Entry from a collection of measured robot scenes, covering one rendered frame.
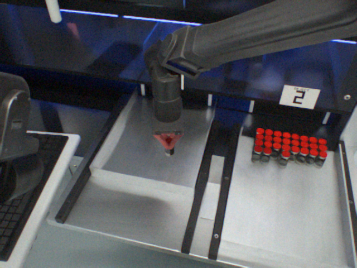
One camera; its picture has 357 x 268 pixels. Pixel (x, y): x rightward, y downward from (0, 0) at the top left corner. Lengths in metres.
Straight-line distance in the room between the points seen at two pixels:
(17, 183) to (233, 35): 0.33
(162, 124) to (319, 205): 0.41
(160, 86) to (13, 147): 0.36
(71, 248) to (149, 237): 1.08
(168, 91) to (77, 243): 1.28
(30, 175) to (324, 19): 0.35
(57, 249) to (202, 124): 1.12
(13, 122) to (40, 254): 1.53
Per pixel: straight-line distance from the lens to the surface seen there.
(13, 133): 0.29
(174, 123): 0.65
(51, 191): 0.93
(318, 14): 0.39
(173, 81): 0.59
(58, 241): 1.80
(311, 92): 0.84
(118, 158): 0.85
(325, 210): 0.81
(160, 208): 0.74
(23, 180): 0.35
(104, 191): 0.79
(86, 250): 1.73
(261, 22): 0.44
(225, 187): 0.76
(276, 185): 0.81
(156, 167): 0.81
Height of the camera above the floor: 1.51
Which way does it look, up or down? 45 degrees down
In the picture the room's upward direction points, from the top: straight up
